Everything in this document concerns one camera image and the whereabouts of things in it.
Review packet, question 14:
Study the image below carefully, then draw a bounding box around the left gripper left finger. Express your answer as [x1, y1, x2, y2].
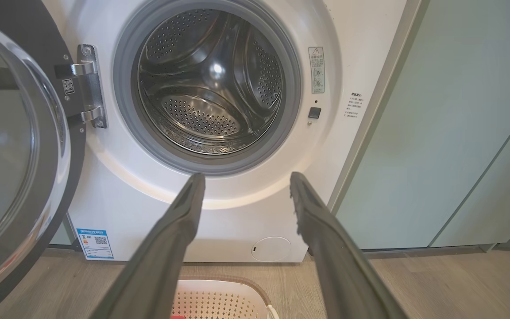
[89, 173, 206, 319]

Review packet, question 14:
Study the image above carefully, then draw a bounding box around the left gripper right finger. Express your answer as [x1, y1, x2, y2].
[290, 172, 408, 319]

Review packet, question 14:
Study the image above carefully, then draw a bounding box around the washing machine door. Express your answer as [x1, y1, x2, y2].
[0, 0, 87, 319]

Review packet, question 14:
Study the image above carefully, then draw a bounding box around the white front-load washing machine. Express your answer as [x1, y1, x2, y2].
[42, 0, 421, 263]

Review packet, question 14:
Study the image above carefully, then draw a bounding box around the teal cabinet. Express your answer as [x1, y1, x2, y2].
[328, 0, 510, 252]

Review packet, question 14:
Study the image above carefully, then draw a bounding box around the chrome door hinge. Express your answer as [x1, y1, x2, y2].
[54, 44, 108, 129]

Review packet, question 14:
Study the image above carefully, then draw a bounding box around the stainless steel washing machine drum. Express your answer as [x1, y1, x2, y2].
[138, 9, 283, 155]

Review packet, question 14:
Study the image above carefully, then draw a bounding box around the blue energy label sticker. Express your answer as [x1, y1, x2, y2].
[77, 228, 114, 260]

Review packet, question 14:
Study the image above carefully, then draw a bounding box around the round white filter cover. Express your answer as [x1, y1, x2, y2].
[251, 236, 292, 262]

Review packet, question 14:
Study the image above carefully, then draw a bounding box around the white perforated laundry basket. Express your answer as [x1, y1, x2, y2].
[171, 276, 280, 319]

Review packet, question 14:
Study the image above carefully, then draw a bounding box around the pale green cabinet dark plinth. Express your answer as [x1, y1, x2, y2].
[49, 213, 78, 251]

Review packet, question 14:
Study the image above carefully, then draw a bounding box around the small printed text label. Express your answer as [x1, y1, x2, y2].
[345, 92, 364, 119]

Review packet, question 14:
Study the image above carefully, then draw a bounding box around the grey warning sticker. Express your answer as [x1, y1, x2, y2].
[308, 47, 325, 94]

